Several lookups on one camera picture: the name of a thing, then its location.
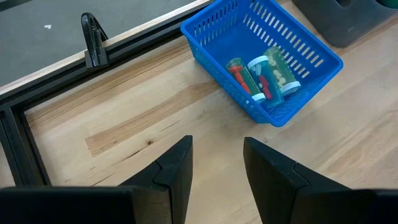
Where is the pill bottle with white tablets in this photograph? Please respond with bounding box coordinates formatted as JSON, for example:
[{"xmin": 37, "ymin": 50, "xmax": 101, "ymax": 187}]
[{"xmin": 263, "ymin": 46, "xmax": 302, "ymax": 97}]

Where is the black frame clamp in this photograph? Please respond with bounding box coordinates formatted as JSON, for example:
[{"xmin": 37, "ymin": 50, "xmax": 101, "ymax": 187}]
[{"xmin": 80, "ymin": 12, "xmax": 109, "ymax": 70}]

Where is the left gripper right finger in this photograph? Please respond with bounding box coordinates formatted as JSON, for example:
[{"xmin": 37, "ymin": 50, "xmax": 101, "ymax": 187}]
[{"xmin": 243, "ymin": 136, "xmax": 354, "ymax": 224}]

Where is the pill bottle with red capsules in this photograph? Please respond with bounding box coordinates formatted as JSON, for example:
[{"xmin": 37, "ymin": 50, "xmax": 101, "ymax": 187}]
[{"xmin": 225, "ymin": 57, "xmax": 267, "ymax": 105}]

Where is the teal bandage roll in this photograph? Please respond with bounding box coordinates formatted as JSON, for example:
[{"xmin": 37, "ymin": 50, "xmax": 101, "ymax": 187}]
[{"xmin": 377, "ymin": 0, "xmax": 398, "ymax": 9}]

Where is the small blue slotted basket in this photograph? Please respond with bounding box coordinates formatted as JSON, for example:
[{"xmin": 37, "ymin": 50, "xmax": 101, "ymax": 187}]
[{"xmin": 180, "ymin": 0, "xmax": 345, "ymax": 128}]

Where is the small vial with pink pills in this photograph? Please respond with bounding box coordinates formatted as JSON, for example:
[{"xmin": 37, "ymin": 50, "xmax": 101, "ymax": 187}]
[{"xmin": 247, "ymin": 55, "xmax": 285, "ymax": 109}]

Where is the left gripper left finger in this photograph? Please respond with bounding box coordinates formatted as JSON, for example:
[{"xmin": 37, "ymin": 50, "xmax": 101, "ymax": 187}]
[{"xmin": 119, "ymin": 134, "xmax": 194, "ymax": 224}]

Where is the grey translucent plastic bin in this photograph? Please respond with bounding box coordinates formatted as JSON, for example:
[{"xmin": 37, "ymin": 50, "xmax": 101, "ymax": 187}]
[{"xmin": 292, "ymin": 0, "xmax": 398, "ymax": 49}]

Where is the black aluminium table frame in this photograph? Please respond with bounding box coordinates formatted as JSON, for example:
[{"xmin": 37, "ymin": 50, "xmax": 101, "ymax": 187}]
[{"xmin": 0, "ymin": 0, "xmax": 218, "ymax": 188}]

